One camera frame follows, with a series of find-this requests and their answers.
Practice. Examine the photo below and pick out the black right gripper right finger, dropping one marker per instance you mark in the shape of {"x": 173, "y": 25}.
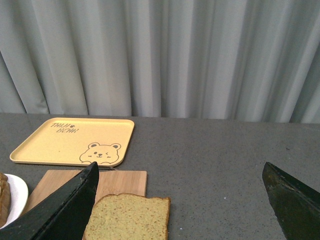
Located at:
{"x": 295, "y": 204}

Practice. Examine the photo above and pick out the bamboo cutting board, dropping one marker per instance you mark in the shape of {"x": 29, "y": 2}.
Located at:
{"x": 110, "y": 182}

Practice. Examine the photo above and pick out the white round plate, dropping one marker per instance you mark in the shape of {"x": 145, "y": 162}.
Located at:
{"x": 19, "y": 196}

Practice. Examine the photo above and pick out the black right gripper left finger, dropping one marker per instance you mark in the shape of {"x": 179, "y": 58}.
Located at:
{"x": 63, "y": 215}

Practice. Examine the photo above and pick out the yellow bear tray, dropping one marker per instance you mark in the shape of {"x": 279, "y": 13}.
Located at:
{"x": 76, "y": 142}

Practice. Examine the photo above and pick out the metal cutting board handle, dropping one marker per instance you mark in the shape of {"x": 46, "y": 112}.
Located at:
{"x": 107, "y": 169}

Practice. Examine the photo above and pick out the grey curtain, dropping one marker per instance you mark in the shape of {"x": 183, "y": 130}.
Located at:
{"x": 246, "y": 60}

